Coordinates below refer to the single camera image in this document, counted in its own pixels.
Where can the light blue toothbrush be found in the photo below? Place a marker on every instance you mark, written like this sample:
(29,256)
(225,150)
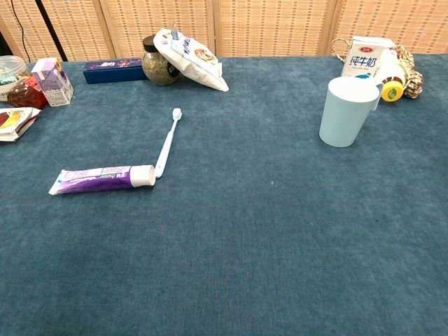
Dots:
(167,143)

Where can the purple white toothpaste tube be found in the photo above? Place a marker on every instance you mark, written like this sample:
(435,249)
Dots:
(98,179)

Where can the white milk carton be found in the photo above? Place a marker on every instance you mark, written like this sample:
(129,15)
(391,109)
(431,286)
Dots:
(362,59)

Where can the small purple white box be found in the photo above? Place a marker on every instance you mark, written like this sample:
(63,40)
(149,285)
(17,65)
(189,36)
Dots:
(52,85)

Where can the blue table cloth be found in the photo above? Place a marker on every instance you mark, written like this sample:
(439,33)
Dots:
(245,227)

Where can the white printed snack bag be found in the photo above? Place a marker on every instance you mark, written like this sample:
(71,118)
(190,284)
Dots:
(199,66)

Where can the glass jar with black lid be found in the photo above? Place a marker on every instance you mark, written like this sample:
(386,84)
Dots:
(157,70)

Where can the dark blue long box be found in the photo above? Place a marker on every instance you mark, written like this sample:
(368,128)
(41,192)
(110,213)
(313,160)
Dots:
(112,71)

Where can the bamboo folding screen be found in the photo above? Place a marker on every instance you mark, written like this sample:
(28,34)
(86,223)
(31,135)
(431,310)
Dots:
(273,24)

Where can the white bottle with yellow cap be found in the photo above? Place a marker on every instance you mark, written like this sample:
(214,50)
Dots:
(391,70)

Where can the red-brown drink bottle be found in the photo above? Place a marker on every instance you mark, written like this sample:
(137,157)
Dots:
(26,96)

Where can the white red-yellow snack packet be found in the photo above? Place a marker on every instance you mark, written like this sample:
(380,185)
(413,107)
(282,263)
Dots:
(14,120)

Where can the black tripod stand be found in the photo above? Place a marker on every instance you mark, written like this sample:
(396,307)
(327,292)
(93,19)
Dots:
(50,28)

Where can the clear plastic tub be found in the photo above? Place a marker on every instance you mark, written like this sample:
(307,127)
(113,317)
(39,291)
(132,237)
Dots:
(12,70)

